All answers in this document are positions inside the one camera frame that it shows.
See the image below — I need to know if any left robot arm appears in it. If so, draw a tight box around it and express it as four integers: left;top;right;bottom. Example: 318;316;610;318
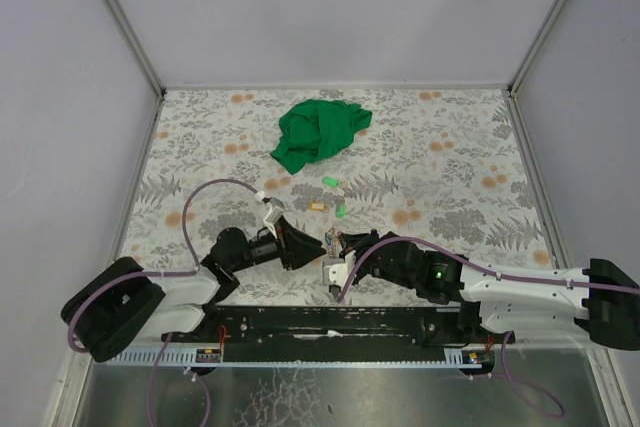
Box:
61;217;326;363

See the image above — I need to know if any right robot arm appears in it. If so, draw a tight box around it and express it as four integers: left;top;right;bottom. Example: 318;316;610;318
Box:
322;231;639;351

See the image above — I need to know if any yellow tag key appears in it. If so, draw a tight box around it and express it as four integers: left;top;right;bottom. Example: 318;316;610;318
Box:
308;202;327;211

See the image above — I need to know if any floral patterned table mat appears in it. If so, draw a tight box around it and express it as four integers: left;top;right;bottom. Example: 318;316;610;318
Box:
121;88;555;276

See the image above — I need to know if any crumpled green cloth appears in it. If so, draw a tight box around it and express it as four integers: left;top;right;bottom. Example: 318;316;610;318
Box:
270;99;373;175

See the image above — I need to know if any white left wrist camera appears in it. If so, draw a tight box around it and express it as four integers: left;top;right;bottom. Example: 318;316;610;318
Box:
263;197;284;236

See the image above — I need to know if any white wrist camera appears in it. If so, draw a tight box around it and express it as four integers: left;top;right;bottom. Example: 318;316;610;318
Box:
322;252;355;299
263;197;284;236

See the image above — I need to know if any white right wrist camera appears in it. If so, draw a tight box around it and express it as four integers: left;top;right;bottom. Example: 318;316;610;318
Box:
322;252;355;299

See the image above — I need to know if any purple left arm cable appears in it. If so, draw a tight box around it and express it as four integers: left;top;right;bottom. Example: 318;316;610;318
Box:
67;179;266;353

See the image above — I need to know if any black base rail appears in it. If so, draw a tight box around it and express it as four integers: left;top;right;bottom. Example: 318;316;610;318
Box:
171;303;505;363

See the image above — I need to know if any grey slotted cable duct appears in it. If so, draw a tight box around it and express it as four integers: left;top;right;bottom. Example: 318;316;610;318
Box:
106;346;222;368

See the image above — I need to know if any aluminium frame left post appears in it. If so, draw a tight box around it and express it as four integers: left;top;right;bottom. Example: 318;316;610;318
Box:
101;0;166;98

